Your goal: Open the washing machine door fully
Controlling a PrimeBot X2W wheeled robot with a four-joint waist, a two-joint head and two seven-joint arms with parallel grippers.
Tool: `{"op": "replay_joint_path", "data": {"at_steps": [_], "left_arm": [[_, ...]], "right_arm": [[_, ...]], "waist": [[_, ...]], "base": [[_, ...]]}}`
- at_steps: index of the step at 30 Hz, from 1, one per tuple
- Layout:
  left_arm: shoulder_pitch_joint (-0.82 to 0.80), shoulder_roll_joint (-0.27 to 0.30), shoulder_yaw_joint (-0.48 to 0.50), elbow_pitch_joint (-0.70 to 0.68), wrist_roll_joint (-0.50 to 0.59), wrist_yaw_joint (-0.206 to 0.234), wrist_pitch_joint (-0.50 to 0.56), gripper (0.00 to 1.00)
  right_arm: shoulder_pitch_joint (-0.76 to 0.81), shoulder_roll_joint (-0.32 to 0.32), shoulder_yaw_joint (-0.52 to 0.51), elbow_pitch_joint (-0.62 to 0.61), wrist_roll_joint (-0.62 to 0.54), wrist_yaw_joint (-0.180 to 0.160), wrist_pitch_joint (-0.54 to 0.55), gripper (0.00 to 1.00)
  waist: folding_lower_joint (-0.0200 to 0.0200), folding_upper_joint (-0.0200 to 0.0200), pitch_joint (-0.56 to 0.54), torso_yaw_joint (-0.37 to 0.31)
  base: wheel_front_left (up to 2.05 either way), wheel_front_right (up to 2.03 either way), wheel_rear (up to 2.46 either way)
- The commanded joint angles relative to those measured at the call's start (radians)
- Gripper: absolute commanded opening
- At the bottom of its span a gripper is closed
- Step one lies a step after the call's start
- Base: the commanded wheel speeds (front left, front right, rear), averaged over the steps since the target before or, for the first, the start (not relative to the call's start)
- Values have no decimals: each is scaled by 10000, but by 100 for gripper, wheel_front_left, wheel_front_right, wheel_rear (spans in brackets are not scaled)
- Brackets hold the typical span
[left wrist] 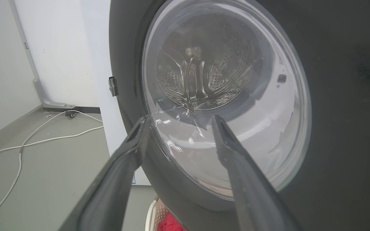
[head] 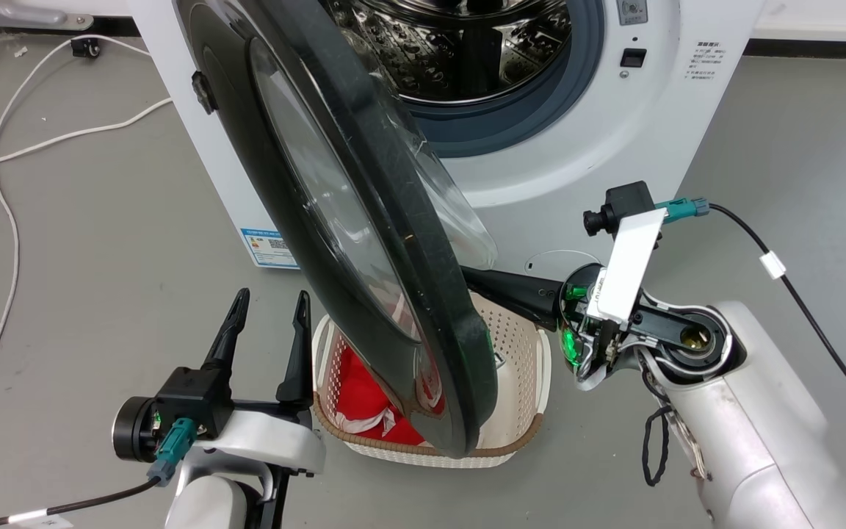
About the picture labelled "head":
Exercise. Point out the black door latch slot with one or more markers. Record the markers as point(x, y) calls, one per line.
point(633, 57)

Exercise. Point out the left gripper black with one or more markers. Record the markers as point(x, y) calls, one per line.
point(276, 408)

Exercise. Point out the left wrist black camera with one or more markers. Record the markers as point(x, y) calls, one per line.
point(181, 408)

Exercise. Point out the blue white energy label sticker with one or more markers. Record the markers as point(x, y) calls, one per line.
point(269, 248)

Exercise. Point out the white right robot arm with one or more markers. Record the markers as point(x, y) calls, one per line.
point(746, 411)

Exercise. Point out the black door hinge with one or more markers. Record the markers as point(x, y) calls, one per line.
point(203, 91)

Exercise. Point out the red garment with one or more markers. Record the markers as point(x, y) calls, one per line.
point(364, 400)

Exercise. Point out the wrist black camera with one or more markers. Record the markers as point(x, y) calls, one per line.
point(625, 206)
point(181, 408)

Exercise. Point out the grey-blue rubber door gasket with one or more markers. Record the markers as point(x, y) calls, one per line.
point(562, 95)

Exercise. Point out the grey curved floor fixture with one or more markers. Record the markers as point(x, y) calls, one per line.
point(34, 13)

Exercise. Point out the black round washing machine door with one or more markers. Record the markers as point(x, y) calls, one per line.
point(386, 242)

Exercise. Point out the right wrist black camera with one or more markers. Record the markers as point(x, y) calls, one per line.
point(625, 206)

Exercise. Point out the steel washing machine drum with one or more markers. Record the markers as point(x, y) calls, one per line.
point(460, 51)

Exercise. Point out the white front-load washing machine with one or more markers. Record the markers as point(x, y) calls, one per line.
point(599, 139)

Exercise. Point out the grey washing machine button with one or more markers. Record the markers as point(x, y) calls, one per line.
point(632, 10)

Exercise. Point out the right camera white bracket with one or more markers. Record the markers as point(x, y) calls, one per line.
point(628, 264)

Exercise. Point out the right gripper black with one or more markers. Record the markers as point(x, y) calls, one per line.
point(577, 323)

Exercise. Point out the white woven laundry basket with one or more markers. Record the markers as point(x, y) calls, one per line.
point(518, 367)

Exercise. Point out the small black floor plug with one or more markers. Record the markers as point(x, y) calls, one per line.
point(85, 48)

